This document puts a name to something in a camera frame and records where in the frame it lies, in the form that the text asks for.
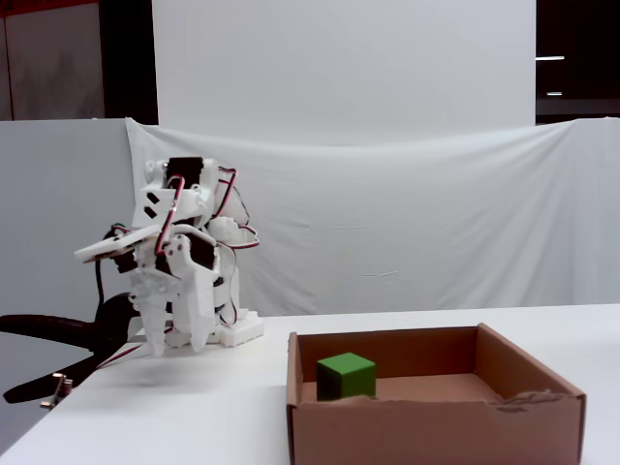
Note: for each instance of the white backdrop board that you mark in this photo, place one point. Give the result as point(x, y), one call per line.
point(339, 63)

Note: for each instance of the green cube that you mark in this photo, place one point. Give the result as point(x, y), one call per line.
point(358, 380)

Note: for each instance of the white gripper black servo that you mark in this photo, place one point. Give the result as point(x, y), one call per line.
point(180, 271)

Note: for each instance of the white cloth backdrop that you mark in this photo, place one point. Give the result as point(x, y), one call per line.
point(387, 218)

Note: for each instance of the white wrist camera mount plate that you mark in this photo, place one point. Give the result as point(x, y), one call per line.
point(111, 247)

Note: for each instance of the grey partition panel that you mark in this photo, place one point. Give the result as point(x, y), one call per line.
point(48, 194)

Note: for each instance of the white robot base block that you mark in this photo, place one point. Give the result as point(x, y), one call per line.
point(242, 331)

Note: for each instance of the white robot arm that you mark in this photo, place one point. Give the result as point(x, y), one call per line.
point(160, 203)

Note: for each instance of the small metal clamp screw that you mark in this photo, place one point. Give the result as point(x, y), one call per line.
point(59, 389)

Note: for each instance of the black table clamp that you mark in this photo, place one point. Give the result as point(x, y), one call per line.
point(48, 324)

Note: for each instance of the brown cardboard box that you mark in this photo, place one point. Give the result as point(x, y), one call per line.
point(436, 436)

